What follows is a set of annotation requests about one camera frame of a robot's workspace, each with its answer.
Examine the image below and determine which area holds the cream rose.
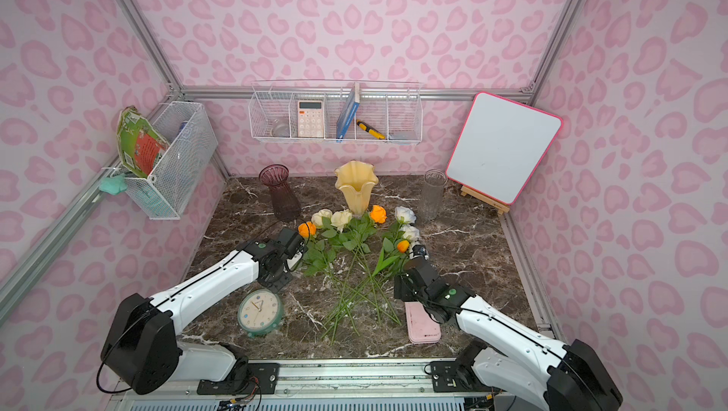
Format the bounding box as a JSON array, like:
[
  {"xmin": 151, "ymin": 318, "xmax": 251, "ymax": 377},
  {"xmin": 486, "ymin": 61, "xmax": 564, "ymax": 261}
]
[
  {"xmin": 310, "ymin": 208, "xmax": 365, "ymax": 321},
  {"xmin": 330, "ymin": 205, "xmax": 402, "ymax": 327}
]

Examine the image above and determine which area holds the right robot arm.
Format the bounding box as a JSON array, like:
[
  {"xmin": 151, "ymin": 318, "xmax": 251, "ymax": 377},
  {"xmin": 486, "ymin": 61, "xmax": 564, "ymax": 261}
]
[{"xmin": 394, "ymin": 244, "xmax": 624, "ymax": 410}]

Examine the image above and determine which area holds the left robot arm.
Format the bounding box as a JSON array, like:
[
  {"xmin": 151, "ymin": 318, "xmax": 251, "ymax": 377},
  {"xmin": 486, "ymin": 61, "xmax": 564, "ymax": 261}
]
[{"xmin": 100, "ymin": 228, "xmax": 306, "ymax": 395}]

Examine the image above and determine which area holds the purple ribbed glass vase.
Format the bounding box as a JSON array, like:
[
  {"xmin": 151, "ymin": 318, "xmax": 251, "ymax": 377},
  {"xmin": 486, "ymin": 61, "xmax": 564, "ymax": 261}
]
[{"xmin": 259, "ymin": 164, "xmax": 301, "ymax": 223}]

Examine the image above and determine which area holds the green round alarm clock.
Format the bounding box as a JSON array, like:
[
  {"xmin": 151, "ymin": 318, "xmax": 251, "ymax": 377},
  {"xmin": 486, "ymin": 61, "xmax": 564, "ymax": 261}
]
[{"xmin": 237, "ymin": 289, "xmax": 284, "ymax": 338}]

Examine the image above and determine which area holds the white rose upper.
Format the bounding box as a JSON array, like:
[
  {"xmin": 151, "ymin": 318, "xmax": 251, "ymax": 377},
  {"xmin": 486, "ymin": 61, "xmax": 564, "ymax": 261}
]
[{"xmin": 358, "ymin": 205, "xmax": 420, "ymax": 321}]

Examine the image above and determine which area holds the cream rose on table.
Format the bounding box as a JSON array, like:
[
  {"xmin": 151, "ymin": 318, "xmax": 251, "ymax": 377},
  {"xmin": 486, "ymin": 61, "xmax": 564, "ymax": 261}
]
[{"xmin": 330, "ymin": 205, "xmax": 402, "ymax": 327}]

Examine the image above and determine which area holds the clear glass vase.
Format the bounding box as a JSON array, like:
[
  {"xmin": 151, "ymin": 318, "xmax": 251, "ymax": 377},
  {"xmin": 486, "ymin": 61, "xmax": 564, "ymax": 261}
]
[{"xmin": 418, "ymin": 169, "xmax": 447, "ymax": 223}]

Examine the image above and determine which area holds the yellow flower-shaped vase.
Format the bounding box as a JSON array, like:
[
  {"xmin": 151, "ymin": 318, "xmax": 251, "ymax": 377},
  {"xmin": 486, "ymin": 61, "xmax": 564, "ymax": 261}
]
[{"xmin": 335, "ymin": 161, "xmax": 379, "ymax": 217}]

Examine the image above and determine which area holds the wooden easel stand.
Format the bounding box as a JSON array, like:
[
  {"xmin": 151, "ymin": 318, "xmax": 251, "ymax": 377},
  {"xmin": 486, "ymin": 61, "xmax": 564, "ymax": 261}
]
[{"xmin": 461, "ymin": 185, "xmax": 510, "ymax": 215}]

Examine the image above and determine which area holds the clear tape roll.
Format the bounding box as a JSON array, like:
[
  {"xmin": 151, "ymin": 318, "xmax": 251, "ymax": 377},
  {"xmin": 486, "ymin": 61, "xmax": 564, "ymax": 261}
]
[{"xmin": 270, "ymin": 117, "xmax": 292, "ymax": 139}]

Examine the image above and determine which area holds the pink calculator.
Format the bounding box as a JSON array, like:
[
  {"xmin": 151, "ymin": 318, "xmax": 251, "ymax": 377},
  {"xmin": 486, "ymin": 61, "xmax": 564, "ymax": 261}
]
[{"xmin": 297, "ymin": 100, "xmax": 325, "ymax": 138}]

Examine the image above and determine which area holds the yellow utility knife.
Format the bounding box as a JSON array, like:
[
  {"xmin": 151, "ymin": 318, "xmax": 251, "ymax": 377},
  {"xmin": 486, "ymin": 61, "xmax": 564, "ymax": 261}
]
[{"xmin": 356, "ymin": 120, "xmax": 387, "ymax": 140}]

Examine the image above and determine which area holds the blue book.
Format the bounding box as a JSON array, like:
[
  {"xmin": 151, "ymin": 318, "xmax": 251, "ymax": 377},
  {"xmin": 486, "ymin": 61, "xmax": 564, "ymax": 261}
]
[{"xmin": 336, "ymin": 82, "xmax": 360, "ymax": 140}]

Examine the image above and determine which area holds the pink-framed whiteboard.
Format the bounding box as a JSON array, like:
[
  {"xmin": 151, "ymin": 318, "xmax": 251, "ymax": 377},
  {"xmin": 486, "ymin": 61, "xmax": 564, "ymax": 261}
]
[{"xmin": 446, "ymin": 92, "xmax": 563, "ymax": 206}]

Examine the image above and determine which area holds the green red paper fan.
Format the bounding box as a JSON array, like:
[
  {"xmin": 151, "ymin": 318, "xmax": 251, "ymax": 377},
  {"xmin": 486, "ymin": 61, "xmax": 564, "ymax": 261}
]
[{"xmin": 117, "ymin": 106, "xmax": 170, "ymax": 179}]

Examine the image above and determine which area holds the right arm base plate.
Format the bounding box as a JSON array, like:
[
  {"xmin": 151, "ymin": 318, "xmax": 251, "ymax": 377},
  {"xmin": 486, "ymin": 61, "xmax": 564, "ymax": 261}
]
[{"xmin": 425, "ymin": 361, "xmax": 485, "ymax": 393}]

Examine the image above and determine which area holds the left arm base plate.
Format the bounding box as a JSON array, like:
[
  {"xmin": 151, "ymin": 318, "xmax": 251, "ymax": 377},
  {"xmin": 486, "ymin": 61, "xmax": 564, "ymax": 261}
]
[{"xmin": 196, "ymin": 362, "xmax": 281, "ymax": 397}]

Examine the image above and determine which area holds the white wire side basket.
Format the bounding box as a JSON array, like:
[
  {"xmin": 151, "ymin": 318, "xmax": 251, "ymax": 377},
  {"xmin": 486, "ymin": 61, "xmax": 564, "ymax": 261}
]
[{"xmin": 125, "ymin": 101, "xmax": 218, "ymax": 221}]

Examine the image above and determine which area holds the white wire wall basket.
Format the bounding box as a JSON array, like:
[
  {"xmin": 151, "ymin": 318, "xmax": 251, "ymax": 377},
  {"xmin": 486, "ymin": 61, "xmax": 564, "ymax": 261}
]
[{"xmin": 248, "ymin": 79, "xmax": 423, "ymax": 145}]

